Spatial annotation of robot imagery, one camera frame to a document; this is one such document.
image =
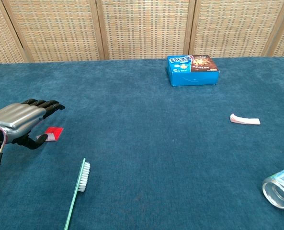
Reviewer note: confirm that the blue brown cookie box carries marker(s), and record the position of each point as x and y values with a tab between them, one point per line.
194	76

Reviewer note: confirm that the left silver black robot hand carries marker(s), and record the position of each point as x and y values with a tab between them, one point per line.
17	117

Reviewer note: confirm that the blue carpet table cloth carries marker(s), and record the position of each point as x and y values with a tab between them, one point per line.
144	143

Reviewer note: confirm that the small white folded strip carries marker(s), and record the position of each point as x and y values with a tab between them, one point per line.
244	120

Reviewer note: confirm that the light blue drink can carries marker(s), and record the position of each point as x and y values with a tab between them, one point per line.
280	189

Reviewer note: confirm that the green toothbrush white bristles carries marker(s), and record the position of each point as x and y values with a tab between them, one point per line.
84	177

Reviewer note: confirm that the small red packet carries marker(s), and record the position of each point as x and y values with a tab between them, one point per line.
55	131

